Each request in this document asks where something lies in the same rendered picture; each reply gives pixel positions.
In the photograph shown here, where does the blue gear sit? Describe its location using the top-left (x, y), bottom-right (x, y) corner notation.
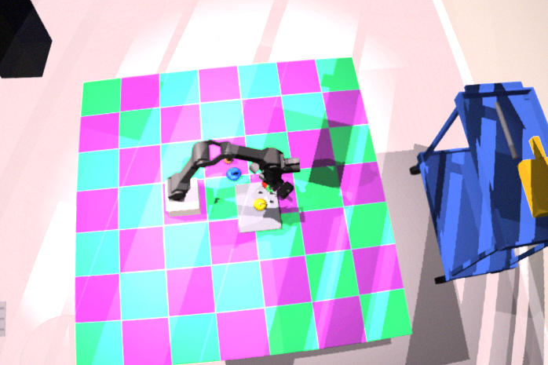
top-left (226, 167), bottom-right (241, 181)

